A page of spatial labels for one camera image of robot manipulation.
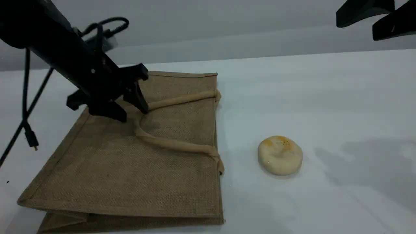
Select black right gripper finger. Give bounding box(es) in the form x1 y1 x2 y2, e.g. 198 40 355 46
336 0 396 28
372 0 416 41

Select brown jute tote bag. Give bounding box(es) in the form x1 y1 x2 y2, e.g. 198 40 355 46
17 71 225 234

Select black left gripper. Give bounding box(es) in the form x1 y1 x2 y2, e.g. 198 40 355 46
66 63 150 124

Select black cable with plug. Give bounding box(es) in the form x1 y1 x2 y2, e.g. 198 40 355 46
21 48 40 151

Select black looped wrist cable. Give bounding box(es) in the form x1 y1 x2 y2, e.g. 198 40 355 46
80 17 130 38

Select round egg yolk pastry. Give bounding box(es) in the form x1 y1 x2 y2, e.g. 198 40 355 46
258 136 303 176

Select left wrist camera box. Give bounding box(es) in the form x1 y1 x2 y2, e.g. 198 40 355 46
94 31 118 53

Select black straight cable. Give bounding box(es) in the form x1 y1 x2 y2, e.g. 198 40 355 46
0 68 55 167

